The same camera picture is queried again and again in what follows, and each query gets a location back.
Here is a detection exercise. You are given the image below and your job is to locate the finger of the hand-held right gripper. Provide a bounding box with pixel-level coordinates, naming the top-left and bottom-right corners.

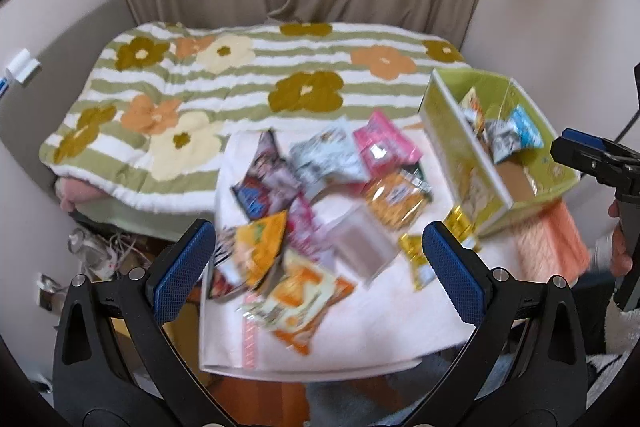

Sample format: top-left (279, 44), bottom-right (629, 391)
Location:
top-left (550, 138), bottom-right (632, 200)
top-left (560, 129), bottom-right (640, 168)

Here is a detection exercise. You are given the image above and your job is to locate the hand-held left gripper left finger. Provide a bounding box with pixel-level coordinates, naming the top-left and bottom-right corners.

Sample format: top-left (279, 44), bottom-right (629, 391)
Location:
top-left (52, 218), bottom-right (236, 427)

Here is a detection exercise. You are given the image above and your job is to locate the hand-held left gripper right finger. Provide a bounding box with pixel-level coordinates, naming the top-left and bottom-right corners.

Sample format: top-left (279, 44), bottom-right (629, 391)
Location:
top-left (400, 220), bottom-right (588, 427)

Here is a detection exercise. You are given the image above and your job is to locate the green cardboard box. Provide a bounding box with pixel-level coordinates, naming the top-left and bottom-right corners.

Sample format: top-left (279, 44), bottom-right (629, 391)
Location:
top-left (417, 68), bottom-right (581, 236)

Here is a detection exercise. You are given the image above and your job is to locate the person's right forearm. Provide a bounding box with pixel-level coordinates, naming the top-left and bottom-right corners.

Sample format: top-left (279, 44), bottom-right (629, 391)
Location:
top-left (590, 241), bottom-right (640, 360)

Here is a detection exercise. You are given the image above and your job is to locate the person's right hand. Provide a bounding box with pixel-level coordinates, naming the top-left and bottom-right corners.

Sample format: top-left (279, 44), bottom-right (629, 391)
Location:
top-left (606, 201), bottom-right (640, 279)

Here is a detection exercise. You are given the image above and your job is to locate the black white striped snack packet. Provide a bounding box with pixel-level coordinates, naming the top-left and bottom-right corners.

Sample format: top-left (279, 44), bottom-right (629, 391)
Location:
top-left (207, 227), bottom-right (253, 304)

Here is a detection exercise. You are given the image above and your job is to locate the white towel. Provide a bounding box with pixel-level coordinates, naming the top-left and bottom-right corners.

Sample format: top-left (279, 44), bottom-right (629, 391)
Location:
top-left (199, 127), bottom-right (485, 376)

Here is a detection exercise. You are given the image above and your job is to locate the silver snack packet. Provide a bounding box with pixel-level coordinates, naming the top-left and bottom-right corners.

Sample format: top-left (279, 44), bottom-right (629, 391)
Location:
top-left (484, 118), bottom-right (522, 166)

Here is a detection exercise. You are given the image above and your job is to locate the pink fluffy mat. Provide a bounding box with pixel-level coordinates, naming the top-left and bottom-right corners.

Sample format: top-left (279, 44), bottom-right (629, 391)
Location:
top-left (480, 199), bottom-right (592, 281)

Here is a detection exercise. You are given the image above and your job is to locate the clear orange cracker packet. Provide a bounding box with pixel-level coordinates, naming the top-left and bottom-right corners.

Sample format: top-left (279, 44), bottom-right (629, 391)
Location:
top-left (361, 171), bottom-right (433, 233)

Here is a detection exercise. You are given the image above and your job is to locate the dark green snack packet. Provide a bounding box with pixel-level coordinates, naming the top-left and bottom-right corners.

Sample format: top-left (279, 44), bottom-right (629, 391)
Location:
top-left (404, 162), bottom-right (435, 196)

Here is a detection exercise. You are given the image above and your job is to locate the orange white snack packet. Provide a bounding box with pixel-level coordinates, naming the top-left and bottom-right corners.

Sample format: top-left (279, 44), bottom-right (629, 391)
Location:
top-left (459, 86), bottom-right (487, 138)

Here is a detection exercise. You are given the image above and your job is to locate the yellow orange snack packet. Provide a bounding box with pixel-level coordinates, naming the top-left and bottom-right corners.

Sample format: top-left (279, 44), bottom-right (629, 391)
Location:
top-left (242, 251), bottom-right (357, 354)

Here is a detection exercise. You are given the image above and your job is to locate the dark purple snack packet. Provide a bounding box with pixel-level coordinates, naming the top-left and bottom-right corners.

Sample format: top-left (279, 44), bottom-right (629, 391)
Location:
top-left (231, 129), bottom-right (302, 219)

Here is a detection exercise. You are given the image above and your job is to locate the pink white snack packet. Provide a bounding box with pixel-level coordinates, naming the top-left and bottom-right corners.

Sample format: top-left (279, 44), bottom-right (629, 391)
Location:
top-left (284, 196), bottom-right (323, 260)

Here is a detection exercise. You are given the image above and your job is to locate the pink cushion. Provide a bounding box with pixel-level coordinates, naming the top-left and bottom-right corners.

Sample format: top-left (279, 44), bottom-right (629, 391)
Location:
top-left (56, 177), bottom-right (110, 214)

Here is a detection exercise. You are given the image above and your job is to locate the grey white snack packet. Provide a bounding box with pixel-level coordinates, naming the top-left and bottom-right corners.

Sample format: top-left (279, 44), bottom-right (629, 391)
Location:
top-left (289, 127), bottom-right (370, 202)

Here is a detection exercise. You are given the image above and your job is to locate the green striped floral blanket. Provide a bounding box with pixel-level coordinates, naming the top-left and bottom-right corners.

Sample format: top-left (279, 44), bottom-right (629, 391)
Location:
top-left (39, 22), bottom-right (475, 217)

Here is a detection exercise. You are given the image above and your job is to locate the white lint roller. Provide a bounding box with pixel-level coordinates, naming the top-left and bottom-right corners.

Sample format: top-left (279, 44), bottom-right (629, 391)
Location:
top-left (0, 48), bottom-right (42, 101)

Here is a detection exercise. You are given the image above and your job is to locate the black cable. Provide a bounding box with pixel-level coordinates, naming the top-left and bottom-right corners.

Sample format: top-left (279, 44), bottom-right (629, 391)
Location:
top-left (616, 106), bottom-right (640, 144)

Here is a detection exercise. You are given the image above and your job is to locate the white cable bundle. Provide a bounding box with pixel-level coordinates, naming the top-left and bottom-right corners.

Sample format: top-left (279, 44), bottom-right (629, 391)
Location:
top-left (67, 227), bottom-right (152, 282)

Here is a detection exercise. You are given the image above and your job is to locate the wall socket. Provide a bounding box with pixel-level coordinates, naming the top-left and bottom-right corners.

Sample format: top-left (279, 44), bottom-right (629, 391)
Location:
top-left (36, 273), bottom-right (69, 309)

